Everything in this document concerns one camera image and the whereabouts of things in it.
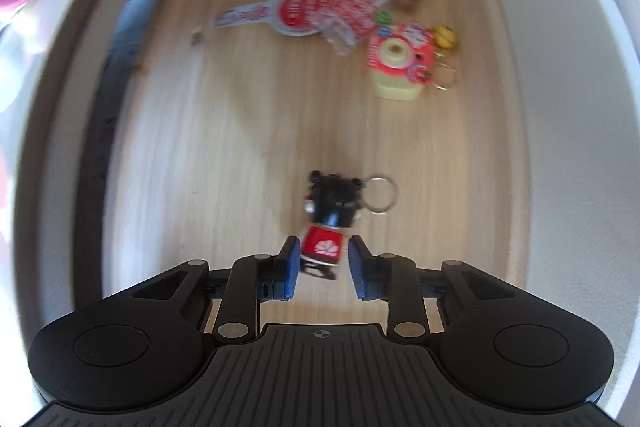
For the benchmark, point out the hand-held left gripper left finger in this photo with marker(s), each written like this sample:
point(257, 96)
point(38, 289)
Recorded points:
point(291, 269)

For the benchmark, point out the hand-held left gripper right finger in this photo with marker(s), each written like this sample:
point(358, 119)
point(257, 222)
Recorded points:
point(361, 269)

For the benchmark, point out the white drawer with wooden inside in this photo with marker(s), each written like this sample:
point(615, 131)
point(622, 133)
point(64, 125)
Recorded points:
point(225, 132)

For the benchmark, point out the red square packet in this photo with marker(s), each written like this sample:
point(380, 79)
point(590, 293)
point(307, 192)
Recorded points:
point(356, 11)

